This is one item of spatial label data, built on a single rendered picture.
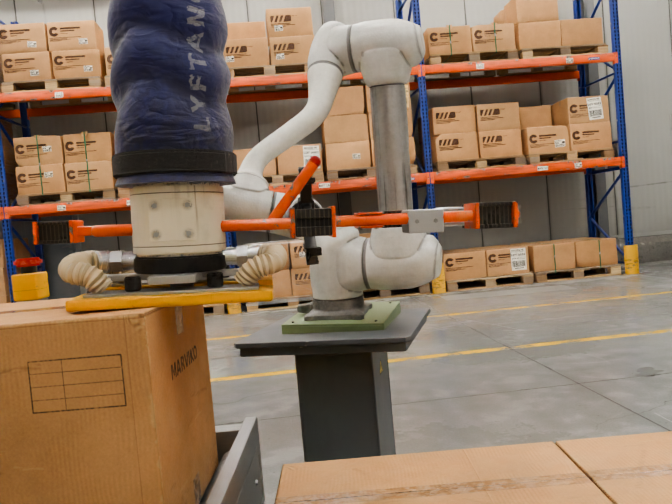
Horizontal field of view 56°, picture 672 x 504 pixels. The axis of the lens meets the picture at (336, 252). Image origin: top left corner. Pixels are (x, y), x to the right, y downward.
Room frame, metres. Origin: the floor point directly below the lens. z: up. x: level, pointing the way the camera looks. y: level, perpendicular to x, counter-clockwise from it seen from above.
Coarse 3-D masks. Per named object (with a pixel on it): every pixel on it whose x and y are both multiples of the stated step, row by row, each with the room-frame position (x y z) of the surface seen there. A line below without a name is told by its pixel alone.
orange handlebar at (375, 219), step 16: (128, 224) 1.16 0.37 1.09; (224, 224) 1.17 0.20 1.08; (240, 224) 1.18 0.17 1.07; (256, 224) 1.18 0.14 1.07; (272, 224) 1.18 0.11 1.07; (288, 224) 1.18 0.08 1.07; (336, 224) 1.19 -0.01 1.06; (352, 224) 1.20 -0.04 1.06; (368, 224) 1.20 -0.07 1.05; (384, 224) 1.21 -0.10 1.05; (400, 224) 1.21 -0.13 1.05
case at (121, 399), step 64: (0, 320) 1.05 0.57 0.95; (64, 320) 0.99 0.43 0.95; (128, 320) 0.99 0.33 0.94; (192, 320) 1.28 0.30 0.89; (0, 384) 0.99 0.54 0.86; (64, 384) 0.99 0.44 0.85; (128, 384) 0.99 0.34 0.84; (192, 384) 1.23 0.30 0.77; (0, 448) 0.99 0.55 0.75; (64, 448) 0.99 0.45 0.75; (128, 448) 0.99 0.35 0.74; (192, 448) 1.18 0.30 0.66
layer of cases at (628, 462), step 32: (480, 448) 1.36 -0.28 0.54; (512, 448) 1.35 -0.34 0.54; (544, 448) 1.33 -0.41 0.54; (576, 448) 1.32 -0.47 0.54; (608, 448) 1.30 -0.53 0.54; (640, 448) 1.29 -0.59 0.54; (288, 480) 1.28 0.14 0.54; (320, 480) 1.27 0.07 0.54; (352, 480) 1.25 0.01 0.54; (384, 480) 1.24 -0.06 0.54; (416, 480) 1.23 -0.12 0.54; (448, 480) 1.21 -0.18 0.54; (480, 480) 1.20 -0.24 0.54; (512, 480) 1.19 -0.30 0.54; (544, 480) 1.18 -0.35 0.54; (576, 480) 1.16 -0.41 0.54; (608, 480) 1.15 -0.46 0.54; (640, 480) 1.14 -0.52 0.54
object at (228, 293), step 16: (128, 288) 1.08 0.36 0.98; (144, 288) 1.13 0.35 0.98; (160, 288) 1.12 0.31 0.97; (176, 288) 1.11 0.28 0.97; (192, 288) 1.09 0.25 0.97; (208, 288) 1.08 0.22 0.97; (224, 288) 1.07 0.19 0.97; (240, 288) 1.08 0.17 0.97; (256, 288) 1.08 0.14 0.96; (272, 288) 1.11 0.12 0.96; (80, 304) 1.04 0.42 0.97; (96, 304) 1.04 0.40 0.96; (112, 304) 1.04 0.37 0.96; (128, 304) 1.04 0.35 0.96; (144, 304) 1.05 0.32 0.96; (160, 304) 1.05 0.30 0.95; (176, 304) 1.05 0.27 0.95; (192, 304) 1.06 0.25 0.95; (208, 304) 1.06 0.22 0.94
